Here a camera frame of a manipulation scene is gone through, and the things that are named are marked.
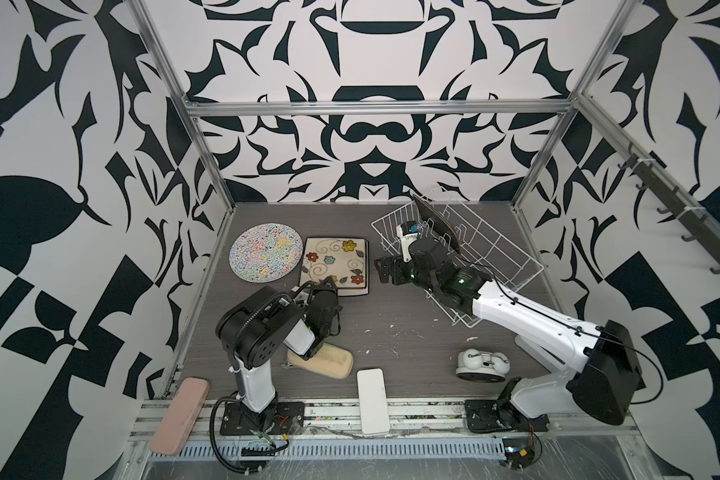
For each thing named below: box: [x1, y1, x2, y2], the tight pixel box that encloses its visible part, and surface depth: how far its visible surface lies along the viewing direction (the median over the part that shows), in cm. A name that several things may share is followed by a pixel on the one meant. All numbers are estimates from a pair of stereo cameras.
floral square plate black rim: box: [299, 237, 369, 297], surface depth 99 cm
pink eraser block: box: [149, 377, 210, 456], surface depth 74 cm
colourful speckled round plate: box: [228, 222, 304, 284], surface depth 107 cm
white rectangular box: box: [357, 368, 390, 436], surface depth 75 cm
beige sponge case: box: [281, 342, 354, 379], surface depth 81 cm
